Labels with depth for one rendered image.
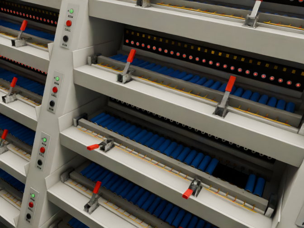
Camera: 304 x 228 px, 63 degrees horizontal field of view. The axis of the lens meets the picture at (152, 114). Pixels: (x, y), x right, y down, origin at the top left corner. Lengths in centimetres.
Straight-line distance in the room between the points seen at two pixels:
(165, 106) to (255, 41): 24
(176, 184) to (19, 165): 58
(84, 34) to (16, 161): 52
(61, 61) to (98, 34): 14
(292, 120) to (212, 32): 26
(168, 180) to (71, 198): 34
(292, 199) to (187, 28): 42
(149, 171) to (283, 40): 42
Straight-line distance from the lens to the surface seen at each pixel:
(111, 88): 68
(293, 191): 58
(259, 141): 56
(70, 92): 78
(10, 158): 103
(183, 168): 65
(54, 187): 88
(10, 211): 111
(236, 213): 62
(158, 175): 65
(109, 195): 81
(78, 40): 76
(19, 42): 97
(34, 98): 98
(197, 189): 62
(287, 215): 60
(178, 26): 62
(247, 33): 57
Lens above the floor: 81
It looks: 11 degrees down
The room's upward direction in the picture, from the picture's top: 16 degrees clockwise
